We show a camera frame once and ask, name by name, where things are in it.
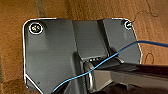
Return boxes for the thin black floor cable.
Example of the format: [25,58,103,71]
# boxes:
[128,9,160,29]

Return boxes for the thin blue cable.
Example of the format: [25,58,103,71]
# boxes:
[49,39,168,94]

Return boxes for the dark robot torso link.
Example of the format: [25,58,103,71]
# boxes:
[81,56,168,94]

